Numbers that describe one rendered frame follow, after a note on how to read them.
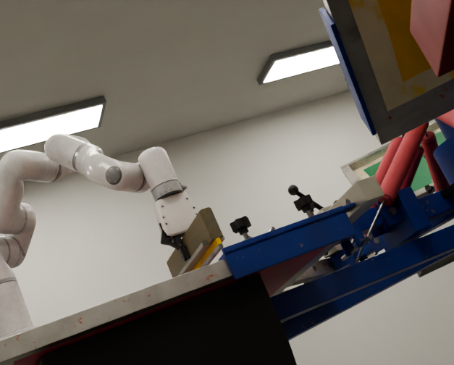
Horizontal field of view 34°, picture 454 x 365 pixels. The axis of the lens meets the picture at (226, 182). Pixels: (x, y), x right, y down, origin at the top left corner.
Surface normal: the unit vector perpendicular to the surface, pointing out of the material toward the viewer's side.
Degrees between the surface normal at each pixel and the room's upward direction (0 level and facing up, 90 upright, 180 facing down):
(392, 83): 148
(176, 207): 92
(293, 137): 90
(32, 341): 90
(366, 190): 90
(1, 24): 180
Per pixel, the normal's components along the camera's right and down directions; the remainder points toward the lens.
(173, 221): 0.23, -0.34
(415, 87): 0.23, 0.62
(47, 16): 0.40, 0.87
